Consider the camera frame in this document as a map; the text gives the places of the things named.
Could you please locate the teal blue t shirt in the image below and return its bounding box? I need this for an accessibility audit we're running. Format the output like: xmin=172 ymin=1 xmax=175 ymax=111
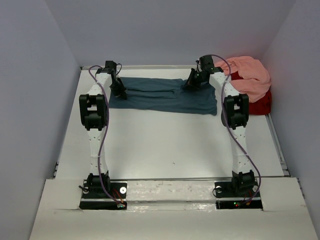
xmin=108 ymin=77 xmax=218 ymax=116

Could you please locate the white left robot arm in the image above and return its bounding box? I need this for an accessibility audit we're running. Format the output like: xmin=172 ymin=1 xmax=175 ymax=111
xmin=79 ymin=60 xmax=128 ymax=179

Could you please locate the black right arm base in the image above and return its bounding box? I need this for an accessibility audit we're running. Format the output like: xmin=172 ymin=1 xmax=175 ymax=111
xmin=212 ymin=170 xmax=263 ymax=210

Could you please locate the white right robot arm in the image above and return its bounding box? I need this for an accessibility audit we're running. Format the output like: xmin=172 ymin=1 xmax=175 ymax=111
xmin=183 ymin=54 xmax=253 ymax=177

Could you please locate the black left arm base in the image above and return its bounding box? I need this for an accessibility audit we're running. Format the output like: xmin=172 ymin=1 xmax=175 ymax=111
xmin=78 ymin=174 xmax=128 ymax=211

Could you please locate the pink t shirt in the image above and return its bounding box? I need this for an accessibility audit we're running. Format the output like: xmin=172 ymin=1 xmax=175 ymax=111
xmin=214 ymin=56 xmax=271 ymax=103

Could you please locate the red t shirt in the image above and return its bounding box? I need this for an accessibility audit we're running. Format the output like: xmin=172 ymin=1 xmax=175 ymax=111
xmin=231 ymin=70 xmax=272 ymax=115

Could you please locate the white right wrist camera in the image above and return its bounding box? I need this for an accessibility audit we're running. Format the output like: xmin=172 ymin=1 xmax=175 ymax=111
xmin=195 ymin=59 xmax=203 ymax=73

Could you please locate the metal back table rail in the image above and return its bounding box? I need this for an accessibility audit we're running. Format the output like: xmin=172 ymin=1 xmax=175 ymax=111
xmin=79 ymin=65 xmax=201 ymax=71

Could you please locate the metal table rail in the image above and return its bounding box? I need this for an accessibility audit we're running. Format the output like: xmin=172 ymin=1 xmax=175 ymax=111
xmin=111 ymin=177 xmax=232 ymax=182
xmin=79 ymin=65 xmax=201 ymax=71

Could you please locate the metal left side rail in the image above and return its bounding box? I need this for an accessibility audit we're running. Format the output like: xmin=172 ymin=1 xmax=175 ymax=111
xmin=51 ymin=151 xmax=62 ymax=179

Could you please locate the metal front table rail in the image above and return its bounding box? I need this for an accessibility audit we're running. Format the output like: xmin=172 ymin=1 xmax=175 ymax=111
xmin=111 ymin=177 xmax=232 ymax=182

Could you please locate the metal right side rail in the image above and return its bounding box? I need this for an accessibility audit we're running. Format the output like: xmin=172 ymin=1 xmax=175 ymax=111
xmin=265 ymin=113 xmax=291 ymax=177

